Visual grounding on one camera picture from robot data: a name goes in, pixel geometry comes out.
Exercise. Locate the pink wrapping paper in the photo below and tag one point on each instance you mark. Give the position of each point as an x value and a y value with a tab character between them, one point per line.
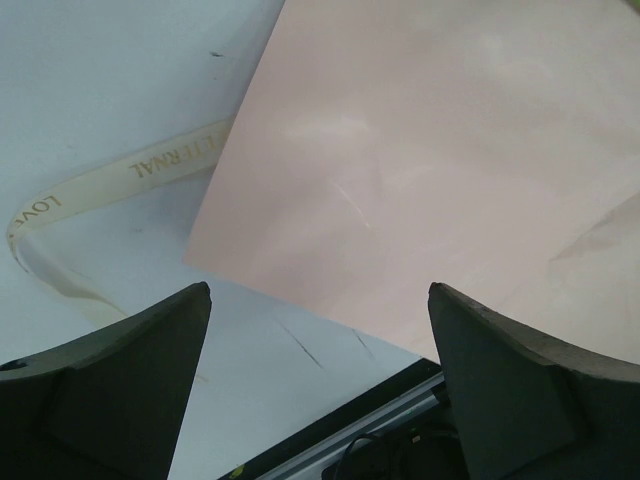
383	146

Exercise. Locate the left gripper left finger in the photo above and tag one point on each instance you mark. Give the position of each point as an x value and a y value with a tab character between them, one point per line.
109	404

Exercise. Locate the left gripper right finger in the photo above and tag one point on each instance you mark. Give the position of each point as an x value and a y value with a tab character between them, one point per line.
527	405

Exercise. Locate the cream printed ribbon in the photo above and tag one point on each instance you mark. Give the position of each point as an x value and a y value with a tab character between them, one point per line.
160	164

